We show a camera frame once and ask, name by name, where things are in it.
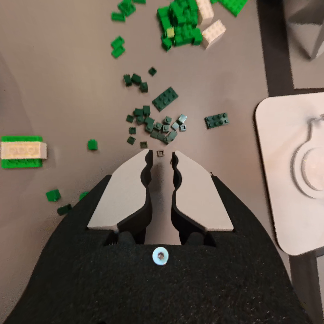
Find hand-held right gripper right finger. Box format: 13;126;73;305
171;151;234;233

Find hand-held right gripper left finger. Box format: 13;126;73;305
88;150;154;232

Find scattered dark green lego pieces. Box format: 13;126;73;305
123;66;229;149

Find green lego base, tan brick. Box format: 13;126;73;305
0;135;48;169

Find pile of bright green lego pieces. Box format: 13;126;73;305
111;0;249;59

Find white round-cornered base plate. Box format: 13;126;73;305
254;90;324;256

